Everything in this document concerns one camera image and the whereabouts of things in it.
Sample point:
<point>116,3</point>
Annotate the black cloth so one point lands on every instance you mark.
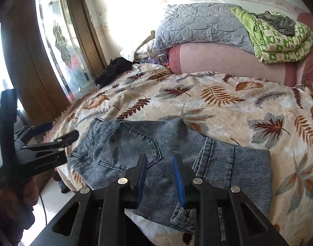
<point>114,71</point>

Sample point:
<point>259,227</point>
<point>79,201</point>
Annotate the wooden door with stained glass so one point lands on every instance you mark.
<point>26,64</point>

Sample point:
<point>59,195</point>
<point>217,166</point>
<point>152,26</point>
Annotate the grey crumpled cloth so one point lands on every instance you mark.
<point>279,23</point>

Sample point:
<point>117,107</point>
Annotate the pink padded bed side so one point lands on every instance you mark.
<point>312,64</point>

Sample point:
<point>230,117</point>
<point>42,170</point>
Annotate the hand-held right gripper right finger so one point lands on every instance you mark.
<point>179,184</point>

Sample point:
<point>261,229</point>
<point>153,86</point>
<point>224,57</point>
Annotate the pink bolster cushion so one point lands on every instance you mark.
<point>223,61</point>

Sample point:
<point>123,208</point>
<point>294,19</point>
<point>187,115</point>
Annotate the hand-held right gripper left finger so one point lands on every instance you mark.
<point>140,184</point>

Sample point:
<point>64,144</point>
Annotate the person's left hand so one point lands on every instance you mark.
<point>10,205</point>

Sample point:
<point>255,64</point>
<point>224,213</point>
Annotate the leaf printed bedspread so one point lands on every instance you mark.
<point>235,112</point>

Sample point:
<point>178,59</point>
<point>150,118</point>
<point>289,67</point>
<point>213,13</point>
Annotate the white pillow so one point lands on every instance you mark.
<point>138,48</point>

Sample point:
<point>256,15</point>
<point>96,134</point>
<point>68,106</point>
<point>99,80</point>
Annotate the green patterned blanket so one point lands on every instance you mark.
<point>281,46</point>

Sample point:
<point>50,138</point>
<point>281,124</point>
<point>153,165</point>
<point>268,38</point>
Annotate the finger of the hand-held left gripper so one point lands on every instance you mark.
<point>56,139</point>
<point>42,128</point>

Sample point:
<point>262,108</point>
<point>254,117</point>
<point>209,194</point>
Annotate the brown fringed bed cover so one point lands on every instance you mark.
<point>61,115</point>

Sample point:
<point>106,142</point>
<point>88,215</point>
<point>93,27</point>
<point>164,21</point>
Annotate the blue denim pants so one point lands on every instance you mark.
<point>166,143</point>

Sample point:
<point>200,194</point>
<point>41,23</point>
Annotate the purple printed packet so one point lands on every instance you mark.
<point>156,59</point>

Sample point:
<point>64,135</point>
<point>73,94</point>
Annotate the grey quilted pillow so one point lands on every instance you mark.
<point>202,25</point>

